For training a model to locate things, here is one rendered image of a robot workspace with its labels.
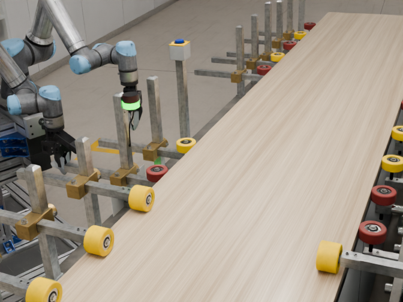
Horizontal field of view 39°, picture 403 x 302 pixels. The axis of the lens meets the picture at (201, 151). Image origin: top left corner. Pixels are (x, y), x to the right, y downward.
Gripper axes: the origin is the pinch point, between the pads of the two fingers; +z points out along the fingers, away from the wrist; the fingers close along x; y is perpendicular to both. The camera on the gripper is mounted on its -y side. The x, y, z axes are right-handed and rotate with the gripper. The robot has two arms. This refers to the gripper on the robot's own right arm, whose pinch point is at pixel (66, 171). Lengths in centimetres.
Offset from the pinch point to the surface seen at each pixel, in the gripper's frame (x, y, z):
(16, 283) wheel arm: 76, -41, -14
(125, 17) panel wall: -498, 272, 71
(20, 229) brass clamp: 55, -25, -14
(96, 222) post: 22.2, -28.2, 3.3
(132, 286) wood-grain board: 60, -66, -9
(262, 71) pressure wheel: -121, -42, -8
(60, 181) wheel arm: 26.5, -19.0, -13.3
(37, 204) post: 48, -27, -18
